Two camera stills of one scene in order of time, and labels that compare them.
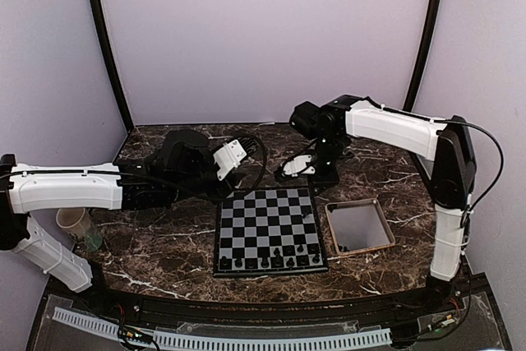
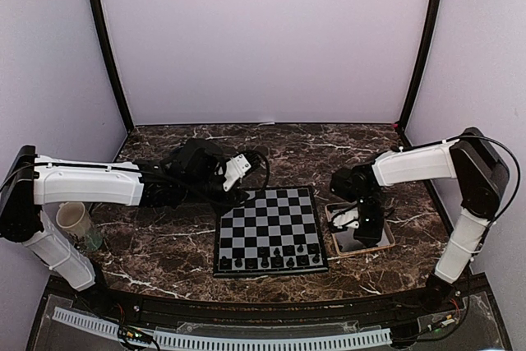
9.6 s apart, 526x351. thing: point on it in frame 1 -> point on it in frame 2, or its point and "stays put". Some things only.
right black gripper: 329,180 -> 371,236
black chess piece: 313,248 stays put
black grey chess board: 269,232 stays put
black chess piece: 265,264 stays put
